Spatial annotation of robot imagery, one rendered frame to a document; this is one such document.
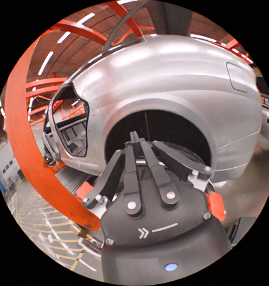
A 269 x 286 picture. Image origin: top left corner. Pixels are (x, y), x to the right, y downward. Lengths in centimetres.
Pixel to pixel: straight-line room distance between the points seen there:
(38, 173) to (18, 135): 22
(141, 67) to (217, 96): 37
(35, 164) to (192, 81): 82
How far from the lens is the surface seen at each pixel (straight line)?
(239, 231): 136
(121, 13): 214
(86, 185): 38
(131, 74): 44
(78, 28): 147
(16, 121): 57
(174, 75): 41
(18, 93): 63
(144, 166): 25
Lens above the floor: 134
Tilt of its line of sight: 24 degrees down
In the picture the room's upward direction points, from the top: 14 degrees counter-clockwise
